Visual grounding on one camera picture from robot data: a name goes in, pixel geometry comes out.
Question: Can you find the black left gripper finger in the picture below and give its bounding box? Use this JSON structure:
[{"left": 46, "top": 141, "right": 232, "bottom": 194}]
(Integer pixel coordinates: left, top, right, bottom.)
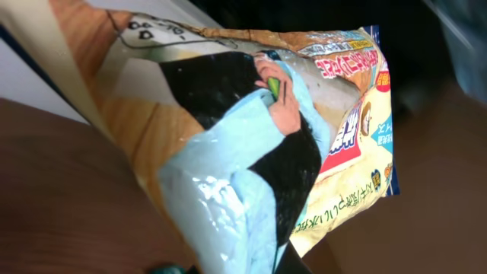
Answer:
[{"left": 275, "top": 243, "right": 312, "bottom": 274}]

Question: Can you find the yellow snack bag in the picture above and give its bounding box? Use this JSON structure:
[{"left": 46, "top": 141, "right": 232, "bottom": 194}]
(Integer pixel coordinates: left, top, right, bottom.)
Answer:
[{"left": 1, "top": 0, "right": 398, "bottom": 273}]

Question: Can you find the teal mouthwash bottle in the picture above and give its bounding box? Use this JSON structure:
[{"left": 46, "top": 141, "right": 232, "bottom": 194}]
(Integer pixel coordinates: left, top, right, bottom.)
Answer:
[{"left": 148, "top": 265, "right": 186, "bottom": 274}]

